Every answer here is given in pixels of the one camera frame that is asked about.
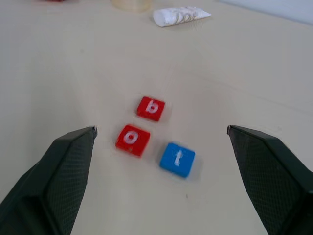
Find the red letter block b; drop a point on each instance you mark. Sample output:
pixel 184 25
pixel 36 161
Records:
pixel 151 109

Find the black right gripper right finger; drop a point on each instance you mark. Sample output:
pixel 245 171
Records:
pixel 274 181

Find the white squeeze tube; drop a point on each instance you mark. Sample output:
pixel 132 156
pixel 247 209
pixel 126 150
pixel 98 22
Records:
pixel 178 16

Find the red letter block o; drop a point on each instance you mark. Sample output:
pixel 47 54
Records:
pixel 132 140

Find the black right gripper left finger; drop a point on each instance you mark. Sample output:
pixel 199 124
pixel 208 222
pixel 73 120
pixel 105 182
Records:
pixel 44 186

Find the crumpled orange cloth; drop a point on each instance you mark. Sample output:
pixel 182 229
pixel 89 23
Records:
pixel 51 0

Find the beige tape roll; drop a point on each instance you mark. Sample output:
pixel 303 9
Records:
pixel 129 5

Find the blue letter block t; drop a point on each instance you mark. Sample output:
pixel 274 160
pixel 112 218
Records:
pixel 177 160

